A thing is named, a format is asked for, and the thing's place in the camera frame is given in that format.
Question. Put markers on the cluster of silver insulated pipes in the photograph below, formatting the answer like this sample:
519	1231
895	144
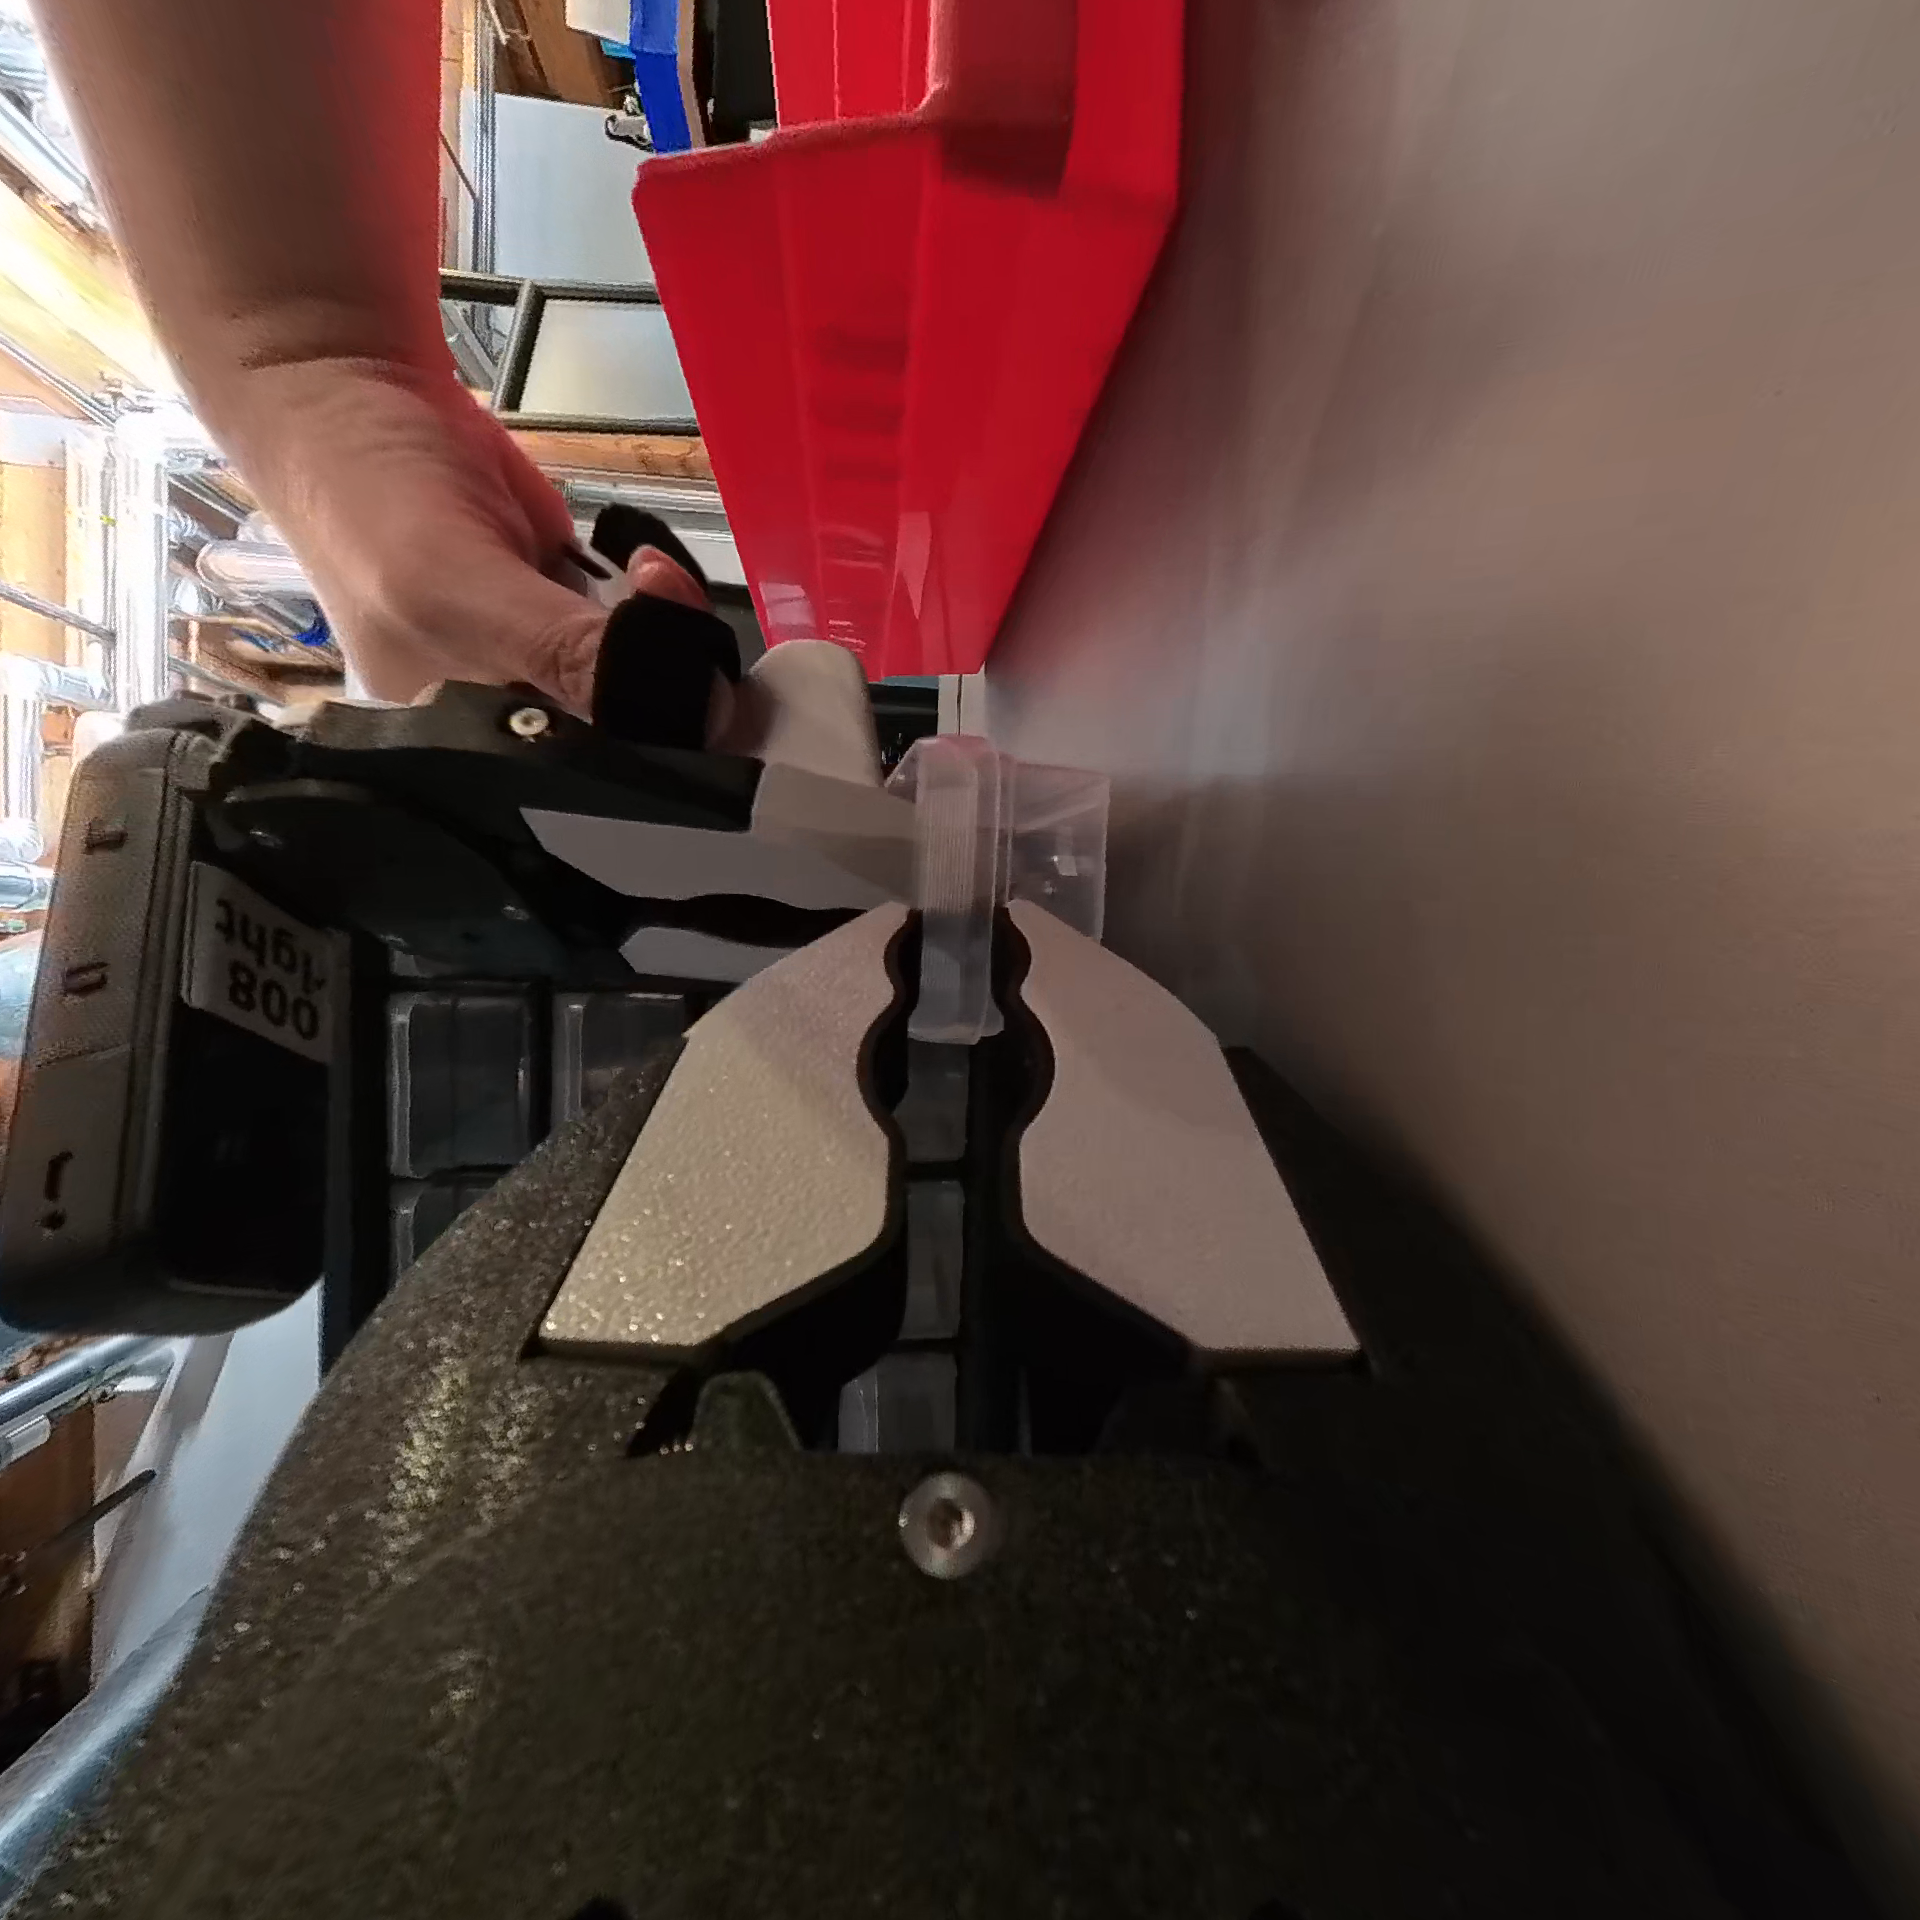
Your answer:
255	579

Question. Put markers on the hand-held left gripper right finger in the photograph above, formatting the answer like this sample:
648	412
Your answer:
1184	1185

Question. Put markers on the person's right forearm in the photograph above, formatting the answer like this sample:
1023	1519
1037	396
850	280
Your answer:
225	150

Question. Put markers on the black drawer cabinet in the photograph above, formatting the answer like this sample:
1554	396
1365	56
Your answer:
908	710

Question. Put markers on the person's right hand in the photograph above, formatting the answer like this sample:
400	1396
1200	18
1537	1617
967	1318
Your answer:
420	510

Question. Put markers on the red storage bin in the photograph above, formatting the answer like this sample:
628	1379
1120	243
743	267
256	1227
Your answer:
901	376

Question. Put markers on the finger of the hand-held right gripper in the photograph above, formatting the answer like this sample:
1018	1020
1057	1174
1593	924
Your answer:
721	856
721	954

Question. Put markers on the clear plastic drawer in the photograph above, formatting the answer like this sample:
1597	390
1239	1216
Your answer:
1058	810

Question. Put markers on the rows of clear drawers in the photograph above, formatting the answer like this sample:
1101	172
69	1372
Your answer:
451	1050

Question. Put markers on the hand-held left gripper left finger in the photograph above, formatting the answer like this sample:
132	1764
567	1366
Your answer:
733	1185

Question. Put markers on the blue storage bin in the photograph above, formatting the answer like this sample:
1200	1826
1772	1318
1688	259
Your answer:
661	59

